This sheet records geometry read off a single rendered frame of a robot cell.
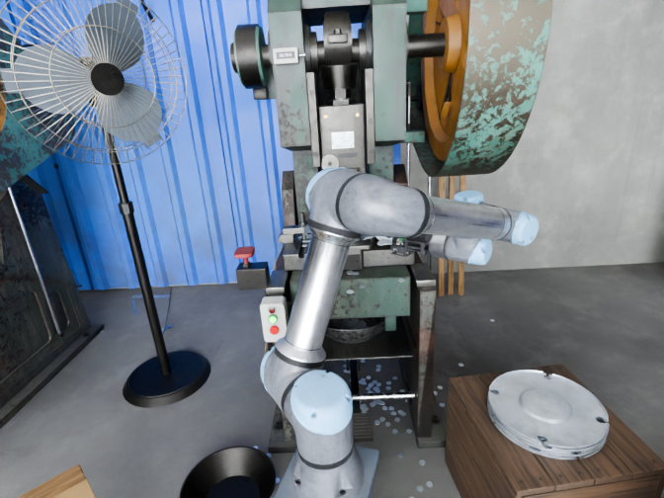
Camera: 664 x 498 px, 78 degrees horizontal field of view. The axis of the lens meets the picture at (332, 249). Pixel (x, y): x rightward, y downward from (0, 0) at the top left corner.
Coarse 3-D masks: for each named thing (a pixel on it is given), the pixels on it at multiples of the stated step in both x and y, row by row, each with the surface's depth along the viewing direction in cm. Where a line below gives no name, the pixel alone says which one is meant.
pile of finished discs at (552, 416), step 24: (504, 384) 120; (528, 384) 120; (552, 384) 119; (576, 384) 118; (504, 408) 112; (528, 408) 110; (552, 408) 110; (576, 408) 110; (600, 408) 110; (504, 432) 107; (528, 432) 104; (552, 432) 103; (576, 432) 103; (600, 432) 102; (552, 456) 100
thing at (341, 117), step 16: (320, 112) 129; (336, 112) 129; (352, 112) 129; (320, 128) 131; (336, 128) 131; (352, 128) 131; (320, 144) 133; (336, 144) 133; (352, 144) 133; (336, 160) 134; (352, 160) 135
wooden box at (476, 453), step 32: (480, 384) 126; (448, 416) 134; (480, 416) 114; (448, 448) 137; (480, 448) 110; (512, 448) 104; (608, 448) 102; (640, 448) 102; (480, 480) 113; (512, 480) 95; (544, 480) 95; (576, 480) 94; (608, 480) 95; (640, 480) 96
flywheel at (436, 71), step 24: (432, 0) 147; (456, 0) 124; (432, 24) 152; (456, 24) 122; (456, 48) 123; (432, 72) 158; (456, 72) 128; (432, 96) 158; (456, 96) 130; (432, 120) 155; (456, 120) 131; (432, 144) 152
